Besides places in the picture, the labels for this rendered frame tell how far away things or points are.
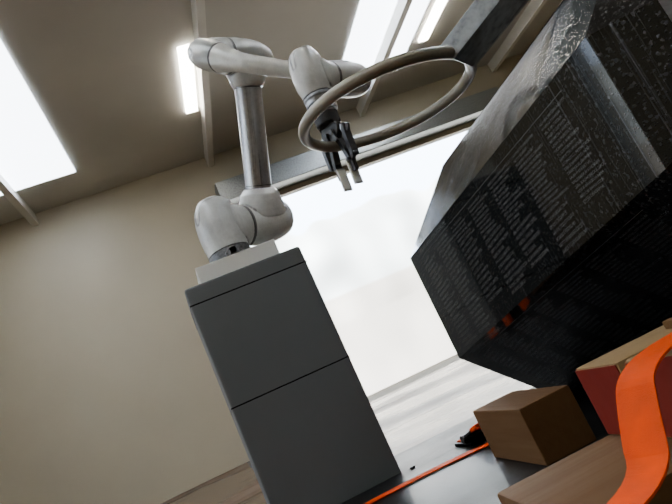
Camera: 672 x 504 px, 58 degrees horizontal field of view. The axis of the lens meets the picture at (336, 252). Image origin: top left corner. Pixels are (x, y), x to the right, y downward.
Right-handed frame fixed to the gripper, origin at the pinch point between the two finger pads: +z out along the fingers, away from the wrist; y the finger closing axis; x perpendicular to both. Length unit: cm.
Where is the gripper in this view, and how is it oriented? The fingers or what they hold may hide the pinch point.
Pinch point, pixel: (349, 176)
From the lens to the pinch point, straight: 175.1
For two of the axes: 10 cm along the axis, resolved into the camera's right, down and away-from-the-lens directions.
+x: 7.5, -1.8, 6.4
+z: 3.6, 9.2, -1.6
